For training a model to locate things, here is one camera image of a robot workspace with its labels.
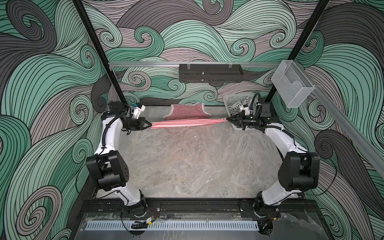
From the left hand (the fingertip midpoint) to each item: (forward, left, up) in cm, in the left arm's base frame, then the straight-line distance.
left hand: (149, 123), depth 82 cm
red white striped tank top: (+25, -23, -21) cm, 40 cm away
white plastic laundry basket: (+37, -55, -16) cm, 68 cm away
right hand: (+3, -44, +3) cm, 44 cm away
